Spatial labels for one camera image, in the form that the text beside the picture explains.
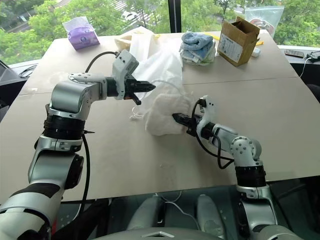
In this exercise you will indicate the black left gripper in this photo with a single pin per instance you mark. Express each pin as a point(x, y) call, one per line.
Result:
point(130, 86)

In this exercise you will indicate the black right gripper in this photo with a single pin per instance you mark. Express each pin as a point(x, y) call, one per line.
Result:
point(192, 125)

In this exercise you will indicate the white towel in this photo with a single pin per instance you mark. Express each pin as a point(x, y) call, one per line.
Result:
point(162, 115)

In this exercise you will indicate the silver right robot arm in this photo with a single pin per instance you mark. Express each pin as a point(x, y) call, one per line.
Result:
point(246, 150)

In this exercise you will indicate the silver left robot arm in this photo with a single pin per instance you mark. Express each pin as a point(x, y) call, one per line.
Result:
point(67, 95)

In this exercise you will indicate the cream cloth bag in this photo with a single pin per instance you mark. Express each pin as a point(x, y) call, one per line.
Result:
point(122, 41)

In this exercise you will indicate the blue folded towel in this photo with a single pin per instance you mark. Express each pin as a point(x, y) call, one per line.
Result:
point(196, 40)

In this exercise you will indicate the clear zip plastic bag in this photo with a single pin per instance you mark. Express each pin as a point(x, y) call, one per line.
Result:
point(272, 17)

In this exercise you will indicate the stack of pale towels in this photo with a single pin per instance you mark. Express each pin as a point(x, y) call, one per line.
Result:
point(202, 57)

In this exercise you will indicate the purple tissue pack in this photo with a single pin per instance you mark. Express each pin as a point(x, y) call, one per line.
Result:
point(82, 38)

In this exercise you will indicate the brown cardboard box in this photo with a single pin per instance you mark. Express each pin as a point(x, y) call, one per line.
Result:
point(235, 47)

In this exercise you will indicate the small white packet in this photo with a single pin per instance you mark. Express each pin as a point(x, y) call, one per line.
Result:
point(256, 52)

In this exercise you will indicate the grey rounded robot leg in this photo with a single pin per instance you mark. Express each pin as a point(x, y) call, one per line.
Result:
point(210, 215)
point(145, 212)

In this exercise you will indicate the grey robot torso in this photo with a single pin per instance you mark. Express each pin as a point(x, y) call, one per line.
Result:
point(160, 233)

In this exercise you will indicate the dark phone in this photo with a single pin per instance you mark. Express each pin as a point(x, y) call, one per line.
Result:
point(294, 53)

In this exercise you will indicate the dark chair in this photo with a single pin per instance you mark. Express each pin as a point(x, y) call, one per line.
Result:
point(10, 82)

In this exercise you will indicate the black electronic device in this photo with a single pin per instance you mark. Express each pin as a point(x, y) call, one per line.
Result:
point(314, 55)

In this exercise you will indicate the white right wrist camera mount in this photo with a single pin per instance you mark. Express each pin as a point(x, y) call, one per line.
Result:
point(210, 110)

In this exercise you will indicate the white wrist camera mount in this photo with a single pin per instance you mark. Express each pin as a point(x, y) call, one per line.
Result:
point(210, 110)
point(123, 63)

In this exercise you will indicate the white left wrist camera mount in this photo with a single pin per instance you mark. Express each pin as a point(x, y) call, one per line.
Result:
point(123, 63)

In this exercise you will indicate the black window post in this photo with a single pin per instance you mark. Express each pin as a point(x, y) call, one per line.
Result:
point(174, 15)

